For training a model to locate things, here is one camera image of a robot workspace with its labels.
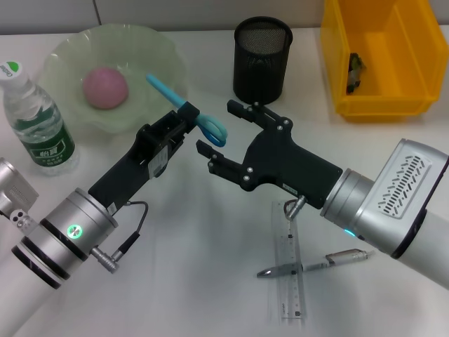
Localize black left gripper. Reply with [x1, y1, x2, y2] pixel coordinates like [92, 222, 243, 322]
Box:
[87, 101, 201, 212]

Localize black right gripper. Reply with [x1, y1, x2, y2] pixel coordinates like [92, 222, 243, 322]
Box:
[195, 99, 344, 211]

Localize blue scissors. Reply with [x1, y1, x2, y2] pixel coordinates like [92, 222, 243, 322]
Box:
[145, 72, 228, 147]

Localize pink peach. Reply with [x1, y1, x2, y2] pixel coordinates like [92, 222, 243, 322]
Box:
[82, 67, 129, 110]

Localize green plastic wrapper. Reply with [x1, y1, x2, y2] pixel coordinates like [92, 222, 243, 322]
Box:
[345, 51, 368, 95]

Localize clear bottle green label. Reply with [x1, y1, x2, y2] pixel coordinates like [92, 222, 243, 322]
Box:
[0, 61, 80, 177]

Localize green glass fruit plate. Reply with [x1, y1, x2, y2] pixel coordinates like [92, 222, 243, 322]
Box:
[36, 22, 189, 136]

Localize silver white pen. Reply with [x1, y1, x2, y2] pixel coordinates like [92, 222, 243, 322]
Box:
[255, 248, 375, 279]

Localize transparent ruler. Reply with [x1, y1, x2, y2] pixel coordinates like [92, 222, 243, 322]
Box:
[268, 201, 309, 319]

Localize black mesh cup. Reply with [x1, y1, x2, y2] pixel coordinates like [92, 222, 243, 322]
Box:
[232, 15, 294, 106]

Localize yellow plastic bin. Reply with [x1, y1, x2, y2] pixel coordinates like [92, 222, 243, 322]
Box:
[319, 0, 445, 123]

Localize left gripper cable with plug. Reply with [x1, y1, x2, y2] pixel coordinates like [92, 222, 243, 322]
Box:
[91, 200, 150, 275]

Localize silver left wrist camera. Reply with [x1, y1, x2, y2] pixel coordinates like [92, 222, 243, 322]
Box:
[0, 157, 40, 232]

